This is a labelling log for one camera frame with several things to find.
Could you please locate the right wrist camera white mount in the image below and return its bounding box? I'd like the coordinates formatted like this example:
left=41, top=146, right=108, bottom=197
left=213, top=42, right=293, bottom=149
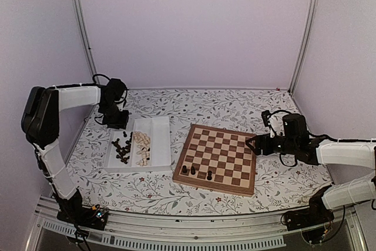
left=261, top=110, right=282, bottom=138

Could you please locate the left aluminium frame post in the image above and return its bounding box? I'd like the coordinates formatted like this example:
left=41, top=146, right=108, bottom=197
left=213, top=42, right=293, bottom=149
left=72, top=0, right=100, bottom=83

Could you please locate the floral patterned table cloth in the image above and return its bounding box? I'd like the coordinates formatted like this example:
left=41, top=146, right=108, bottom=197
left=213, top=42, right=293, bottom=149
left=67, top=90, right=332, bottom=216

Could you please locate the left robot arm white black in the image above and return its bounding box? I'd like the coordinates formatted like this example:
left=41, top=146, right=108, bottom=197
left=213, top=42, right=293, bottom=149
left=21, top=78, right=129, bottom=224

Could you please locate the white plastic compartment tray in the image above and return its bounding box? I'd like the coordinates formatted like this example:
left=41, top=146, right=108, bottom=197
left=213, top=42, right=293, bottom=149
left=103, top=116, right=172, bottom=173

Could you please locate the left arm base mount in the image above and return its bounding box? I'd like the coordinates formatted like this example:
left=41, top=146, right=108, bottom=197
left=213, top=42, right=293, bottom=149
left=53, top=190, right=108, bottom=230

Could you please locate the right aluminium frame post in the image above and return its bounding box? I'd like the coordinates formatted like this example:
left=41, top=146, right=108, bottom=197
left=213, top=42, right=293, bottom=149
left=288, top=0, right=318, bottom=96

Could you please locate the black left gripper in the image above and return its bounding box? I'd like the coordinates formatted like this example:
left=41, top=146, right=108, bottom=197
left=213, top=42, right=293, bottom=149
left=100, top=102, right=129, bottom=129

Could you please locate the pile of light chess pieces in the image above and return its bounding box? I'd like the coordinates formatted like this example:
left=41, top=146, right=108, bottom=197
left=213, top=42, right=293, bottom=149
left=133, top=131, right=151, bottom=166

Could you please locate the wooden chess board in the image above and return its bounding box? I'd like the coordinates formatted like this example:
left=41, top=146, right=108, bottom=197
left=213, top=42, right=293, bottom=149
left=172, top=124, right=256, bottom=197

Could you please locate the pile of dark chess pieces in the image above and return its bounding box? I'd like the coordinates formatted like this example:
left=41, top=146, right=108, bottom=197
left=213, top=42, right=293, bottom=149
left=111, top=131, right=133, bottom=165

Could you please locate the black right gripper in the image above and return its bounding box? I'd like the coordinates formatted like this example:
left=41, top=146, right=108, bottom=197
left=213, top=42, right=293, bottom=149
left=246, top=133, right=298, bottom=156

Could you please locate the front aluminium rail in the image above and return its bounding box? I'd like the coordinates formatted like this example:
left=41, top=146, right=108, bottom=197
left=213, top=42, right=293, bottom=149
left=26, top=197, right=371, bottom=250

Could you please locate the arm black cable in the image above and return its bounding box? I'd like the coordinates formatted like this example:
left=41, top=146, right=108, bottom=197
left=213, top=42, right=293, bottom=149
left=276, top=109, right=344, bottom=167
left=92, top=73, right=112, bottom=87

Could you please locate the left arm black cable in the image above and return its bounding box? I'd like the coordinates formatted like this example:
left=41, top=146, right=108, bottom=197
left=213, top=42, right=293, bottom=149
left=92, top=73, right=112, bottom=87

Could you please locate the aluminium frame post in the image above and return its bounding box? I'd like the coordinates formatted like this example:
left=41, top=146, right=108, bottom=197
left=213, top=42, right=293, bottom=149
left=288, top=0, right=318, bottom=96
left=72, top=0, right=100, bottom=83

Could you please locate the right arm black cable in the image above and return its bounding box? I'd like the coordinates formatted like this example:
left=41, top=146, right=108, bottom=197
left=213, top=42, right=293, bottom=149
left=276, top=109, right=344, bottom=167

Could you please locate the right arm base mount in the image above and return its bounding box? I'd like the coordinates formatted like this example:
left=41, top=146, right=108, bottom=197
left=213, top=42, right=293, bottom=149
left=280, top=185, right=334, bottom=245

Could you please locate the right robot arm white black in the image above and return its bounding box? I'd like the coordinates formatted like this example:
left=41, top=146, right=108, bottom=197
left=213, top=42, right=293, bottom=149
left=245, top=111, right=375, bottom=225

